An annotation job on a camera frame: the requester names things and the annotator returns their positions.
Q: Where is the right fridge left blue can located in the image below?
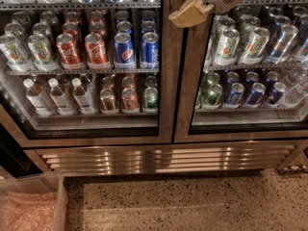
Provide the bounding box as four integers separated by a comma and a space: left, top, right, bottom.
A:
224, 83, 244, 106

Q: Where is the front left coca-cola can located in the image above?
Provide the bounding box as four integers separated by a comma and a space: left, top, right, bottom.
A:
57, 33, 82, 64

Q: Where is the pink bubble wrap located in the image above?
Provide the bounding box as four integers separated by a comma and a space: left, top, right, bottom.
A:
0, 192, 57, 231

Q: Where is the front left pepsi can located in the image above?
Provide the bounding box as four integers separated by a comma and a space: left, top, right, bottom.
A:
115, 33, 135, 64

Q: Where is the steel fridge bottom grille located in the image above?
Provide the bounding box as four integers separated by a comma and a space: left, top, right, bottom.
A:
26, 140, 307, 177

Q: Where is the coca-cola can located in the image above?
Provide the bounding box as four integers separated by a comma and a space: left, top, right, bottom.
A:
85, 33, 108, 64
57, 33, 82, 64

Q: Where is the right fridge water bottle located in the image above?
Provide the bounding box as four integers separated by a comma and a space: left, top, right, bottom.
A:
280, 77, 308, 108

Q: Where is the fridge 7up can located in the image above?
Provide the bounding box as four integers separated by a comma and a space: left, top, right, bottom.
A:
214, 29, 240, 65
238, 27, 270, 64

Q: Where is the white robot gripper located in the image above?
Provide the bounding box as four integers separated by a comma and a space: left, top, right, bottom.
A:
168, 0, 243, 28

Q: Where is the front right pepsi can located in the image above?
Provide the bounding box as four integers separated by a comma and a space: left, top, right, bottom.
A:
141, 32, 159, 64

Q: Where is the glass fridge door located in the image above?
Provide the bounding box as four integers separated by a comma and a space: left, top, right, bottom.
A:
1, 0, 183, 149
175, 0, 308, 142

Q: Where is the right fridge green can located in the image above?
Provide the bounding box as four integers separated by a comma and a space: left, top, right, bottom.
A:
202, 84, 222, 109

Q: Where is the front left 7up can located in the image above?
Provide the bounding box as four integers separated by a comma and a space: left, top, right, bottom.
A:
0, 35, 30, 64

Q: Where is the left water bottle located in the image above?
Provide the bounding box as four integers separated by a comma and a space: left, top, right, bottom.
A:
23, 79, 56, 116

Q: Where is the fridge wire shelf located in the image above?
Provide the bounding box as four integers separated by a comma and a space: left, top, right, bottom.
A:
7, 68, 160, 76
0, 2, 162, 11

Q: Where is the front orange soda can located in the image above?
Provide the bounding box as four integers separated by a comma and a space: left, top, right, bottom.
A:
121, 88, 139, 112

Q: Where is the front brown soda can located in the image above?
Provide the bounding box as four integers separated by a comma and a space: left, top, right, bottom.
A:
100, 89, 118, 112

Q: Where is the middle water bottle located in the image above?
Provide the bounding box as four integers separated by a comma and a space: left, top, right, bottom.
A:
48, 78, 77, 116

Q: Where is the right fridge left 7up can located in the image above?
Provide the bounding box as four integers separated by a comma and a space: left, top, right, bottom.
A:
214, 29, 240, 65

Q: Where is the front right coca-cola can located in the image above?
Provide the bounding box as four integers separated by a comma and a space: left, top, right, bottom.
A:
85, 33, 108, 64

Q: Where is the left fridge middle wire shelf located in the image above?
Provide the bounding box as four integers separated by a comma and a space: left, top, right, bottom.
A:
7, 68, 160, 76

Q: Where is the clear plastic bin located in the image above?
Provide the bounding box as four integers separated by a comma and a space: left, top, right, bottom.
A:
0, 172, 68, 231

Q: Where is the left fridge upper wire shelf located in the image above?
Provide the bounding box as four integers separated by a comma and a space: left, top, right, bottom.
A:
0, 2, 162, 11

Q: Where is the front green soda can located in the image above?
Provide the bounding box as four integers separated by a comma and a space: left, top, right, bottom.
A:
143, 87, 158, 111

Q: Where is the pepsi can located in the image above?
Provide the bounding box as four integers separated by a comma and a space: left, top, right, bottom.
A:
115, 33, 135, 64
141, 32, 159, 64

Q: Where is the right fridge silver blue can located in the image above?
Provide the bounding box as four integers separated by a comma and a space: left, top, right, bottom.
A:
266, 24, 298, 64

